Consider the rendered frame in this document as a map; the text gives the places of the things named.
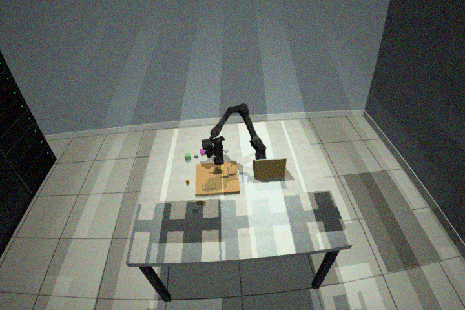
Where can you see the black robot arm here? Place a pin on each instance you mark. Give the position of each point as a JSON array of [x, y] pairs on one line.
[[255, 141]]

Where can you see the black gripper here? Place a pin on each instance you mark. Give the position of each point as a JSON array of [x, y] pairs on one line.
[[218, 159]]

